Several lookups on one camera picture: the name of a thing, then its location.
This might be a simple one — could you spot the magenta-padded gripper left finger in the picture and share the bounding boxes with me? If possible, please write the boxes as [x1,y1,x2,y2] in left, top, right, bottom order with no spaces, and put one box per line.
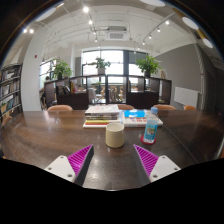
[43,143,95,187]

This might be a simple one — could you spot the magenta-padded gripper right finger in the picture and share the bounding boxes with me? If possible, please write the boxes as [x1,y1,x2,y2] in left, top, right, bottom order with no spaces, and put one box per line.
[133,143,182,185]

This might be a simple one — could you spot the clear blue-capped water bottle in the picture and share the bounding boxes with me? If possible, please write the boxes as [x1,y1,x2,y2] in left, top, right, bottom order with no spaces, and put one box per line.
[143,106,160,144]

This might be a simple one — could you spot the large white red-edged book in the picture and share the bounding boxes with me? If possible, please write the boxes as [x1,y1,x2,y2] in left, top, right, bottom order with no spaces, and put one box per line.
[82,121,111,129]

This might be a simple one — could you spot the cream ceramic cup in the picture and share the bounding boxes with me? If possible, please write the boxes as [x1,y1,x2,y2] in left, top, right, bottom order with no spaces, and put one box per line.
[105,122,126,149]

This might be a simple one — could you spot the orange chairs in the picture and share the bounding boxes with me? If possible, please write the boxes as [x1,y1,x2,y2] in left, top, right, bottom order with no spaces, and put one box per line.
[1,103,198,127]

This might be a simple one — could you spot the yellow-spined book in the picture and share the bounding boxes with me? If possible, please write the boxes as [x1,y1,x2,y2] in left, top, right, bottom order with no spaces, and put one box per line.
[85,119,114,125]

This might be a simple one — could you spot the blue-covered flat book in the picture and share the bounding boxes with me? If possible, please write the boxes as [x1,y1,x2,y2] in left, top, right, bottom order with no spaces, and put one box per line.
[121,109,164,128]

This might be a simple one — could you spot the dark-spined book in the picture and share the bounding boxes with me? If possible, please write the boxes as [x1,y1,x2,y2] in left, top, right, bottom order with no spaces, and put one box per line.
[85,114,120,121]

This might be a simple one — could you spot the low dark cubby shelf unit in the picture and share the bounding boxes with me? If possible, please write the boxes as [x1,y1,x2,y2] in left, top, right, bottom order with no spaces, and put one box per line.
[43,74,173,110]

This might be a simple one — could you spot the tall dark bookshelf unit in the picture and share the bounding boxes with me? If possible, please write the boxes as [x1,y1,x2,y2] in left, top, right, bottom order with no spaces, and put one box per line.
[0,63,24,123]

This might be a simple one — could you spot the bushy potted green plant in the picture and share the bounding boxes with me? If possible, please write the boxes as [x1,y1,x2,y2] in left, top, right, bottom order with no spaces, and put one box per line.
[51,58,73,80]

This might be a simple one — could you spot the dark-potted leafy green plant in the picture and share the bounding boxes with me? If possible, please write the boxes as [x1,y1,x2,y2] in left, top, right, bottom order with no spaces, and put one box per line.
[134,54,162,78]

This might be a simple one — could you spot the small white-potted green plant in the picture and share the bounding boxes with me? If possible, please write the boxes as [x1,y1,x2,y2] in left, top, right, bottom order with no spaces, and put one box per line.
[89,57,112,75]

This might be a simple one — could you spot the ceiling air conditioner unit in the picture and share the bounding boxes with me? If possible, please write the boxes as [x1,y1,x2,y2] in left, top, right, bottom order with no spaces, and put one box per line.
[105,26,129,41]

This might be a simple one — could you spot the round ceiling panel lights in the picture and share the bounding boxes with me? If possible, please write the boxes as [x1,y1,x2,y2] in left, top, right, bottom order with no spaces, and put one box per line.
[34,0,214,49]

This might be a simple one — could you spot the ceiling track spotlights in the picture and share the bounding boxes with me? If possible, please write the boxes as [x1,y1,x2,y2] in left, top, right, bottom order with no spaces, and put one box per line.
[22,5,171,53]

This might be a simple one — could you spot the white wall panel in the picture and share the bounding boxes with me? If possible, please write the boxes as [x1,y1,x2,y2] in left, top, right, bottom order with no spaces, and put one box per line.
[173,86,200,108]

